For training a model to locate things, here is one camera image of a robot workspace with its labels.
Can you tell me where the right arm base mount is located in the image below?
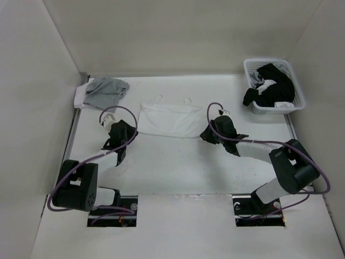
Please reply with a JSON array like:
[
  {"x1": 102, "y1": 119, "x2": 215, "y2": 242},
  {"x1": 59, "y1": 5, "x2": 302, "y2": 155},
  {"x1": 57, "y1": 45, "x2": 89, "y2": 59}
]
[{"x1": 233, "y1": 195, "x2": 285, "y2": 227}]

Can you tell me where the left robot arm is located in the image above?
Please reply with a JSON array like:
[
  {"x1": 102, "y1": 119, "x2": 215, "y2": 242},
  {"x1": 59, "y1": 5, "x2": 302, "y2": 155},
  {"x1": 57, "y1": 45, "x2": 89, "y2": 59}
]
[{"x1": 49, "y1": 120, "x2": 138, "y2": 215}]

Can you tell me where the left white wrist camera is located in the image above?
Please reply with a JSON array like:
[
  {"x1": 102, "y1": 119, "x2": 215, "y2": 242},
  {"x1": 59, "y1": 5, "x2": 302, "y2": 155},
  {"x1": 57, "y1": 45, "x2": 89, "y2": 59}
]
[{"x1": 100, "y1": 113, "x2": 116, "y2": 131}]

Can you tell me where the white plastic laundry basket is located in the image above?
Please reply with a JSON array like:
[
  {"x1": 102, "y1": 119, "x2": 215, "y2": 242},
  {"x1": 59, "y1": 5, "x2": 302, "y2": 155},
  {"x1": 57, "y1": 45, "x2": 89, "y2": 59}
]
[{"x1": 243, "y1": 58, "x2": 306, "y2": 115}]

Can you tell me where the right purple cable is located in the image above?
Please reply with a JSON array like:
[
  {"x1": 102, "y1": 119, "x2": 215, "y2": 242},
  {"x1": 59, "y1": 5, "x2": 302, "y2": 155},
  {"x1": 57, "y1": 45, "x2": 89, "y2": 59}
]
[{"x1": 206, "y1": 102, "x2": 332, "y2": 219}]

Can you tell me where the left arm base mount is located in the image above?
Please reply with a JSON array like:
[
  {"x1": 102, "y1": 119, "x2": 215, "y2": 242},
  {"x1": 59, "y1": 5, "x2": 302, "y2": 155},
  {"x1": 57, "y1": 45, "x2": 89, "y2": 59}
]
[{"x1": 87, "y1": 196, "x2": 139, "y2": 228}]

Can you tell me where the folded grey tank top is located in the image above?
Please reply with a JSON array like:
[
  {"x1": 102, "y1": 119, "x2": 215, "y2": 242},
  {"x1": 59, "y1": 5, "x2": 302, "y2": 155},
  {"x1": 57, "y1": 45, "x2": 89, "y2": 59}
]
[{"x1": 83, "y1": 77, "x2": 130, "y2": 110}]

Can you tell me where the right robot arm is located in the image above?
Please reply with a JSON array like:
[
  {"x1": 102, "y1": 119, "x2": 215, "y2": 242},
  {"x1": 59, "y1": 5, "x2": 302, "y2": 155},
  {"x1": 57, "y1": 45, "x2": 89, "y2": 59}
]
[{"x1": 200, "y1": 115, "x2": 320, "y2": 214}]

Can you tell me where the metal table edge rail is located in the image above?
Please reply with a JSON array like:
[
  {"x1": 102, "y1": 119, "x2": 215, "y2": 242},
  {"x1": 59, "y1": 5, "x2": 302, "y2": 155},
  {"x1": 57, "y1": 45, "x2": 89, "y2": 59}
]
[{"x1": 52, "y1": 72, "x2": 91, "y2": 195}]

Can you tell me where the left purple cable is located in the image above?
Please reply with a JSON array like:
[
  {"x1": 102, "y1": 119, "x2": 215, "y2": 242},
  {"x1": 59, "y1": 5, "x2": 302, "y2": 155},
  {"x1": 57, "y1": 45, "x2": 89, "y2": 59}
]
[{"x1": 46, "y1": 105, "x2": 139, "y2": 227}]

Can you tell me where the white tank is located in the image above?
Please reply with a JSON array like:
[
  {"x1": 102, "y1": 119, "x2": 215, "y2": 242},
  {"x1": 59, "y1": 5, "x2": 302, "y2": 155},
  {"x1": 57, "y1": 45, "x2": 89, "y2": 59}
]
[
  {"x1": 73, "y1": 83, "x2": 88, "y2": 109},
  {"x1": 137, "y1": 96, "x2": 206, "y2": 138}
]

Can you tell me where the grey garment in basket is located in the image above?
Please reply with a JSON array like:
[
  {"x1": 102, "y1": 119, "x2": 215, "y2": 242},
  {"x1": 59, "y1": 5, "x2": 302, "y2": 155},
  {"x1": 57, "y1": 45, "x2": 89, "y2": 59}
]
[{"x1": 250, "y1": 71, "x2": 265, "y2": 88}]

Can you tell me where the folded white tank top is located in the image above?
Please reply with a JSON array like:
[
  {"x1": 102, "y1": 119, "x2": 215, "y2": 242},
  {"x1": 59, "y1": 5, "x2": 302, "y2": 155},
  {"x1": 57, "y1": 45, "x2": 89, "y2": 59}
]
[{"x1": 73, "y1": 83, "x2": 88, "y2": 109}]

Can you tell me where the black tank top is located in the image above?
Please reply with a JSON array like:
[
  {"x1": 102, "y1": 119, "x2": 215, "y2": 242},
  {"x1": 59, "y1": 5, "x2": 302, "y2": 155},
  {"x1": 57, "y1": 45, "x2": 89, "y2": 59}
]
[{"x1": 243, "y1": 63, "x2": 295, "y2": 107}]

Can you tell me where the white garment in basket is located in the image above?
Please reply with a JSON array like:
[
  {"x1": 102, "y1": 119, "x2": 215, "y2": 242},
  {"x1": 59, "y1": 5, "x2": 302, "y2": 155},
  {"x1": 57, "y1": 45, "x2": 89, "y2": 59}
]
[{"x1": 274, "y1": 101, "x2": 294, "y2": 109}]

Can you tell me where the purple cable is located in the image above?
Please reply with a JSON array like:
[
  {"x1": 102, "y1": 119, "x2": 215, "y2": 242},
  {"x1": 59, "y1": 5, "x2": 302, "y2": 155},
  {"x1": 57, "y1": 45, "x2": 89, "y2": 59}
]
[
  {"x1": 46, "y1": 105, "x2": 139, "y2": 227},
  {"x1": 206, "y1": 102, "x2": 332, "y2": 219}
]

